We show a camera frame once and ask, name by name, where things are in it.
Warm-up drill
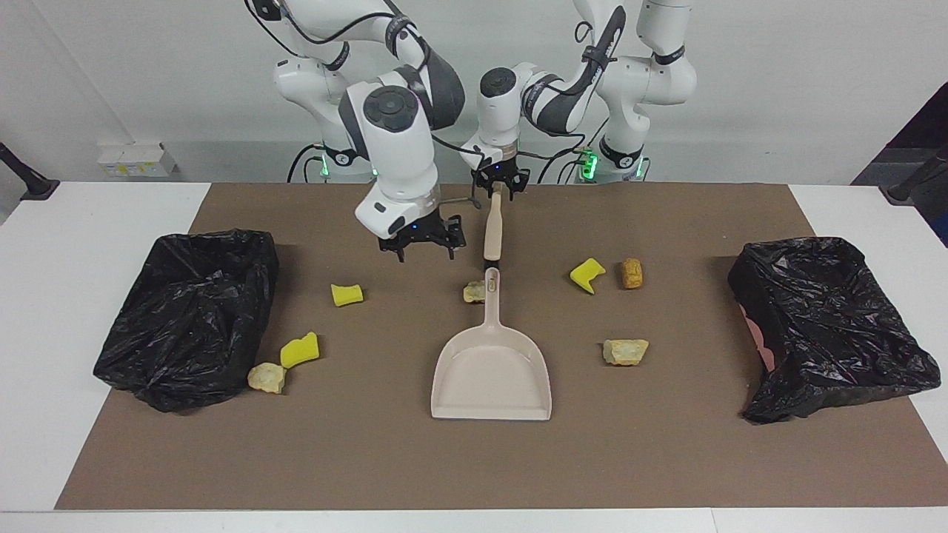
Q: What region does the black base cable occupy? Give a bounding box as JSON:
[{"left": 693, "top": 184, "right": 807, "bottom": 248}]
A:
[
  {"left": 538, "top": 117, "right": 610, "bottom": 184},
  {"left": 287, "top": 144, "right": 327, "bottom": 184}
]

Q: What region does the black right base cable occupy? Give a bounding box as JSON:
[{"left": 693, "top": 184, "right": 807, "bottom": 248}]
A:
[{"left": 287, "top": 144, "right": 327, "bottom": 184}]

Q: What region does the white wall socket box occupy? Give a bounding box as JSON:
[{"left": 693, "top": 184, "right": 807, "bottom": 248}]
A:
[{"left": 97, "top": 142, "right": 178, "bottom": 178}]

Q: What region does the yellow and green sponge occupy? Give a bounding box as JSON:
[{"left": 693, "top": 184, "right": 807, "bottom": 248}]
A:
[{"left": 570, "top": 258, "right": 607, "bottom": 295}]

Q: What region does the brown table mat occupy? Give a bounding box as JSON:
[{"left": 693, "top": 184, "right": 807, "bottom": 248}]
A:
[{"left": 56, "top": 183, "right": 948, "bottom": 511}]

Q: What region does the pale wedge foam chunk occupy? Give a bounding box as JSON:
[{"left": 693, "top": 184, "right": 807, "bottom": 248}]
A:
[{"left": 602, "top": 339, "right": 650, "bottom": 367}]

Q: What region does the black bag over pink bin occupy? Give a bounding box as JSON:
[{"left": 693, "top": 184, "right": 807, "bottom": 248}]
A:
[{"left": 727, "top": 237, "right": 941, "bottom": 425}]

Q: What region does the tan crusty foam chunk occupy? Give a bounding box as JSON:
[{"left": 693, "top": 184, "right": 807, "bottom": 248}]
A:
[{"left": 247, "top": 363, "right": 287, "bottom": 395}]

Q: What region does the large yellow sponge piece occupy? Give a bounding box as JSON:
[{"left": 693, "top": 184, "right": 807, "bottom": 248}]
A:
[{"left": 280, "top": 332, "right": 321, "bottom": 369}]

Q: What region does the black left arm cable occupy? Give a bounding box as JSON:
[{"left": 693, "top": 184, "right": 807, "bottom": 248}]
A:
[{"left": 518, "top": 0, "right": 630, "bottom": 186}]

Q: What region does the beige plastic dustpan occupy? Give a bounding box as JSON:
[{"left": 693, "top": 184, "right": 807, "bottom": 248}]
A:
[{"left": 431, "top": 268, "right": 553, "bottom": 422}]

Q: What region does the black stand foot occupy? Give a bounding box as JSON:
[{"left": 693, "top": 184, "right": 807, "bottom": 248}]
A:
[
  {"left": 0, "top": 142, "right": 61, "bottom": 201},
  {"left": 880, "top": 144, "right": 948, "bottom": 206}
]

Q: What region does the black left base cable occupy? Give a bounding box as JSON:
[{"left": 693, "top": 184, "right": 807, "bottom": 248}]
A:
[{"left": 538, "top": 117, "right": 610, "bottom": 184}]

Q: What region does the beige hand brush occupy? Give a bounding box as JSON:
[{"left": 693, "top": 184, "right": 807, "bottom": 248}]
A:
[{"left": 484, "top": 183, "right": 507, "bottom": 262}]

